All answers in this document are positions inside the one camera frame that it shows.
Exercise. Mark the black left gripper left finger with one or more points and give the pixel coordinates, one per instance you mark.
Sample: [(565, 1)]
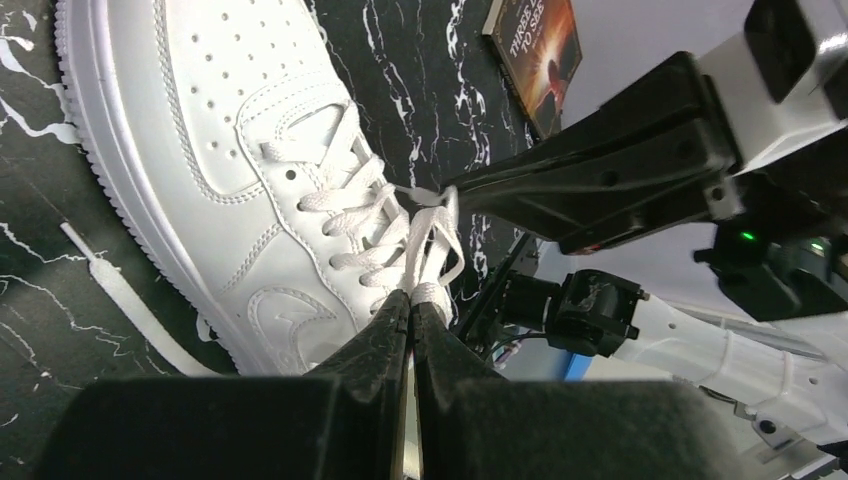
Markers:
[(342, 420)]

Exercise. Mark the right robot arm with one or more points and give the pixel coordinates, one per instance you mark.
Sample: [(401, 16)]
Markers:
[(601, 314)]

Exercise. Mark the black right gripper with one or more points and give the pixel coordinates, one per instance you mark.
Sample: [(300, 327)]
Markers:
[(785, 256)]

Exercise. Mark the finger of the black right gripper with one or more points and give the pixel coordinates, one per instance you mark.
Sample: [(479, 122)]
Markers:
[(658, 154)]

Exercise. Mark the dark book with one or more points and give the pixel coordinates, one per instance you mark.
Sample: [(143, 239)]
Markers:
[(537, 45)]

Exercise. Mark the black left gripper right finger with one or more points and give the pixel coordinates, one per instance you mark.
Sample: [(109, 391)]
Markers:
[(475, 424)]

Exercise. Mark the white shoelace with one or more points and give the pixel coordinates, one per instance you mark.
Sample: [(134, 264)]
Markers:
[(273, 218)]

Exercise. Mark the white sneaker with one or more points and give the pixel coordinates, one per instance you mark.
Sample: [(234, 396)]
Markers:
[(190, 52)]

